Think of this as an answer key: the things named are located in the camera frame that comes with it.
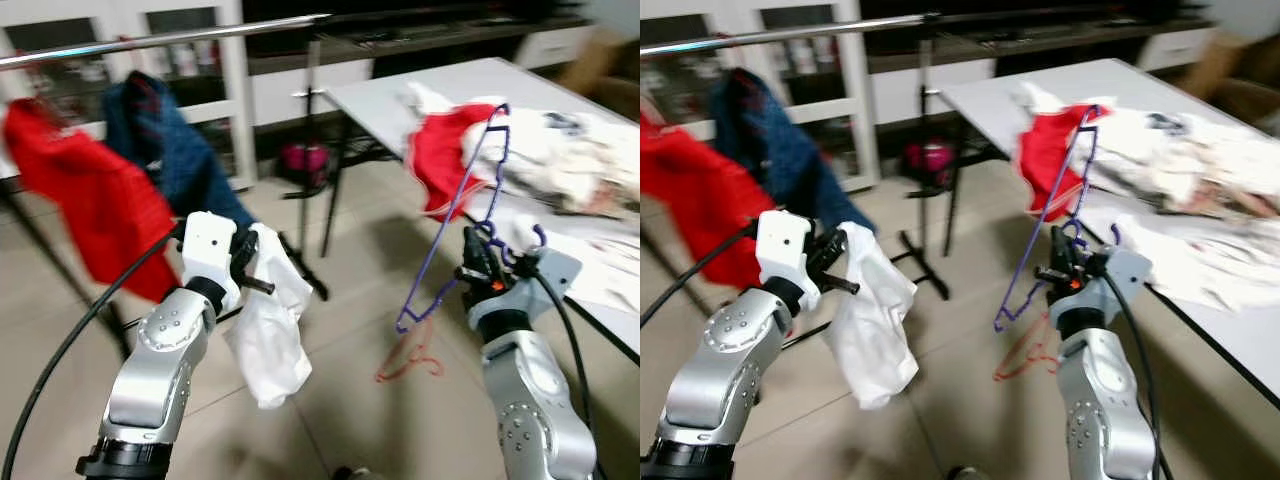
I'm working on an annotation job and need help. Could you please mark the grey table with black legs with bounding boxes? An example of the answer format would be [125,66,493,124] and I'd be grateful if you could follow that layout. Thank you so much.
[938,57,1280,413]
[324,57,641,363]

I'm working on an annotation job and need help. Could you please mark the white shirt with black print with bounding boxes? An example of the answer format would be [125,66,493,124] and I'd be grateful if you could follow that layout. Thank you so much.
[1014,82,1280,173]
[405,82,641,173]

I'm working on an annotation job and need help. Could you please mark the dark blue garment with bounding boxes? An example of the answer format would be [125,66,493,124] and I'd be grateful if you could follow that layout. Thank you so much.
[707,67,878,237]
[102,71,257,233]

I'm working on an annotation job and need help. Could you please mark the blue clothes hanger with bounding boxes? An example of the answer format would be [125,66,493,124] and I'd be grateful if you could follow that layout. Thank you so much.
[992,102,1123,335]
[395,102,547,335]

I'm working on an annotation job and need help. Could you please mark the dark long desk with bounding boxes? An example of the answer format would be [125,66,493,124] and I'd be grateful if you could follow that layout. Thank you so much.
[244,0,593,77]
[860,0,1217,77]

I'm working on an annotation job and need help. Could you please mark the silver and black clothes rack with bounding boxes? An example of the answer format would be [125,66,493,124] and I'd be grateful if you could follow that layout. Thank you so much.
[640,12,954,303]
[0,13,334,361]

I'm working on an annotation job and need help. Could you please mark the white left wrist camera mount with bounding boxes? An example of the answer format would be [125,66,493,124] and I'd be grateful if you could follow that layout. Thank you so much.
[180,211,242,313]
[755,209,824,314]

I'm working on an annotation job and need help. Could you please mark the white glass door cabinet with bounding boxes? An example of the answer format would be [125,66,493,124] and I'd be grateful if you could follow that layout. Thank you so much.
[640,0,883,193]
[0,0,259,191]

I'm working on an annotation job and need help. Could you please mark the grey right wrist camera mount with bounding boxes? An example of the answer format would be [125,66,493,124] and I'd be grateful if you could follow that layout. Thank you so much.
[1049,246,1154,333]
[468,247,584,333]

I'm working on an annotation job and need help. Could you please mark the red wire hanger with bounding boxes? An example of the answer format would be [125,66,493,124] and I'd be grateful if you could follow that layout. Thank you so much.
[992,338,1060,384]
[374,325,445,385]

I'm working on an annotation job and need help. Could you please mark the brown chair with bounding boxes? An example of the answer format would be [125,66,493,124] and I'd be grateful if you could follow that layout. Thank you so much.
[558,25,641,113]
[1178,28,1280,128]

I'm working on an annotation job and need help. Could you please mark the pink bag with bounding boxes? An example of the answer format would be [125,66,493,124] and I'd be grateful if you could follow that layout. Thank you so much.
[277,141,332,187]
[902,139,952,187]

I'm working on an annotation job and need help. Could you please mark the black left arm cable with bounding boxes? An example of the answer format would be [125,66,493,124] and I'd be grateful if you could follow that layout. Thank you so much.
[0,224,188,480]
[640,221,763,328]

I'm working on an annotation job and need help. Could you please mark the plain white garment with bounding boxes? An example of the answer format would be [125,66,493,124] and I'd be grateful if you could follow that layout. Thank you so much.
[821,221,920,412]
[224,222,315,411]

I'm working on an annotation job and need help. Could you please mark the cream crumpled garment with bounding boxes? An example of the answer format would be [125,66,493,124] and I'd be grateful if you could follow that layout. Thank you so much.
[1100,140,1280,218]
[498,140,641,217]

